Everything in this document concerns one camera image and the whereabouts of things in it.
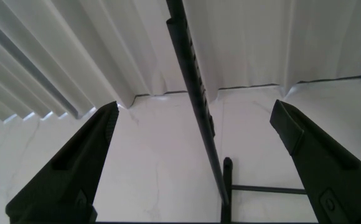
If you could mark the black clothes rack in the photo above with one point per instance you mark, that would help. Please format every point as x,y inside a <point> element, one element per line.
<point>190,62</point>

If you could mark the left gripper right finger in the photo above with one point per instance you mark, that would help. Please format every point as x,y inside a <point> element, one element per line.
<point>354,199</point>

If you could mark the white curtain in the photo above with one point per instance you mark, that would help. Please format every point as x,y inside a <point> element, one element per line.
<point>261,37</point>

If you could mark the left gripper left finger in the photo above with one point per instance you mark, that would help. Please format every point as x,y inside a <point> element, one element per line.
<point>59,193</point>

